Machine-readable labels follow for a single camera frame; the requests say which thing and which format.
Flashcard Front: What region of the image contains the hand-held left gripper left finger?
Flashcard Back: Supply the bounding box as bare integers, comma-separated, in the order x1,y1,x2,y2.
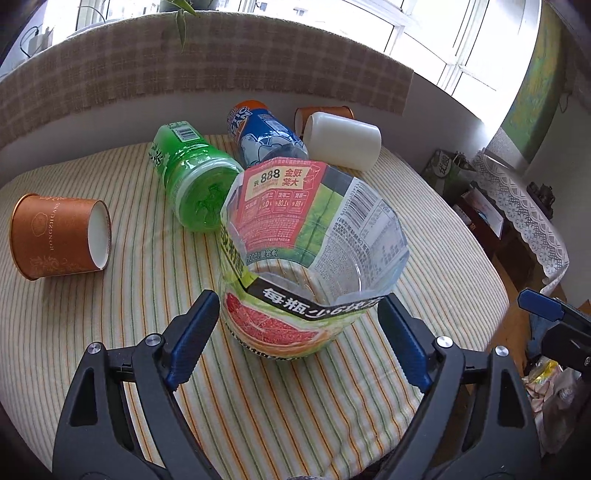
52,290,221,480

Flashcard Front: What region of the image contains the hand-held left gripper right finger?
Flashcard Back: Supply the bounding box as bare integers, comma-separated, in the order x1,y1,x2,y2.
369,293,542,480

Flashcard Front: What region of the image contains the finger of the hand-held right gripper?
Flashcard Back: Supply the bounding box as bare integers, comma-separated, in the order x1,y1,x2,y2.
517,288,591,372

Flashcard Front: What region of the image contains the clear cut-bottle cup grapefruit label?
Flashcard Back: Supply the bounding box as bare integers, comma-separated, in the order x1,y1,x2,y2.
219,157,411,360

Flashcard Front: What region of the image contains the orange paper cup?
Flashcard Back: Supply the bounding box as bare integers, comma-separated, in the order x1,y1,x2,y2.
10,193,112,281
294,106,355,137

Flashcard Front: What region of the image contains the green cut-bottle cup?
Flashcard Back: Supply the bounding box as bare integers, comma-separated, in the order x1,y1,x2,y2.
148,121,245,232

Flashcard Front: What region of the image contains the white plastic cup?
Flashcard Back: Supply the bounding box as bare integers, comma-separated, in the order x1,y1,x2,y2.
302,112,382,171

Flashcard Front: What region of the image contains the blue cut-bottle cup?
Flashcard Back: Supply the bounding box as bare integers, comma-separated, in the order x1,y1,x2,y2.
226,102,309,169

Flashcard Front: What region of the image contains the dark wooden cabinet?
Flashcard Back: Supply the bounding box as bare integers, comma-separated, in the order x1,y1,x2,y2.
455,185,546,288

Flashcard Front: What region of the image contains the striped tablecloth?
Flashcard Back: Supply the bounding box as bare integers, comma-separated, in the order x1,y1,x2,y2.
0,134,509,480

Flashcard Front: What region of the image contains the side table with lace cloth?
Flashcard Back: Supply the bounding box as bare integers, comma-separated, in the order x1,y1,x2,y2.
471,150,571,285

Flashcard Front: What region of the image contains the crumpled plastic bag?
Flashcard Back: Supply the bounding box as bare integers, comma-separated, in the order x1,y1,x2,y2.
522,359,583,459

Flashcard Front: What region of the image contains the dark figurine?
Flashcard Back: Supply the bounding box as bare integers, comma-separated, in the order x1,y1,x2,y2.
526,181,556,216

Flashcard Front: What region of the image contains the green paper bag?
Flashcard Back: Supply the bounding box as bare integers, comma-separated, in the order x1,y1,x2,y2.
424,150,479,195

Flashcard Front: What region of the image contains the beige checked cloth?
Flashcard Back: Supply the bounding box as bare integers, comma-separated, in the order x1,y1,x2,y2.
0,11,415,163

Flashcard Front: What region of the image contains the green potted plant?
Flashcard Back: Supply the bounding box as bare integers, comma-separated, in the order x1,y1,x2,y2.
159,0,218,52

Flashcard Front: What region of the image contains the white charger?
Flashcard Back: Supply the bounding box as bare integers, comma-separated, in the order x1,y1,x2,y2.
27,27,52,57

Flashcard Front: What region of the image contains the green wall painting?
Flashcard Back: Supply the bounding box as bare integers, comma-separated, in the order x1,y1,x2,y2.
501,4,574,158

